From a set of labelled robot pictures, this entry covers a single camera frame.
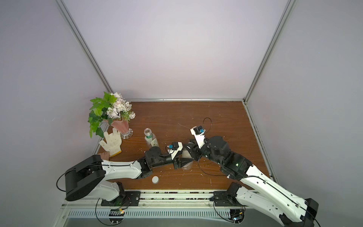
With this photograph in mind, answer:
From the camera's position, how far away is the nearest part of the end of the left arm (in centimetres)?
61

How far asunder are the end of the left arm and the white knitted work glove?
383 millimetres

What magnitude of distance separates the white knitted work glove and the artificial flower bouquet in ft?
0.70

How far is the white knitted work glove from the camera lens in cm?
93

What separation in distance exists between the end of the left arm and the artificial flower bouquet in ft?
0.94

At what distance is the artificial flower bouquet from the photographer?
0.74 m
